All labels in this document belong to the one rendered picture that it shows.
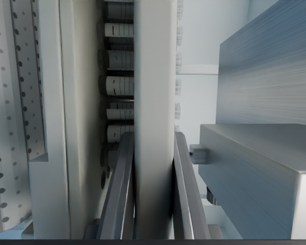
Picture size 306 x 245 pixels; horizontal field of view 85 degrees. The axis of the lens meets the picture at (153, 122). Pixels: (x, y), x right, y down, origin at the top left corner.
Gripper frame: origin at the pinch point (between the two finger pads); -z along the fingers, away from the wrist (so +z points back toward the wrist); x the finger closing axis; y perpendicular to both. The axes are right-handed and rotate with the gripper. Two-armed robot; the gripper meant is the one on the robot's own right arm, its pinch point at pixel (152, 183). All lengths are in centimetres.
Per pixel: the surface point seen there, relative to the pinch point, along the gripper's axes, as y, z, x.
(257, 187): 7.0, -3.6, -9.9
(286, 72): 7.0, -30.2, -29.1
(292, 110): 12.4, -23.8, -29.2
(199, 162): 16.4, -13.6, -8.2
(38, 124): 2.5, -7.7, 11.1
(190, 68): 36, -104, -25
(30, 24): -5.1, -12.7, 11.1
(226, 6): 25, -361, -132
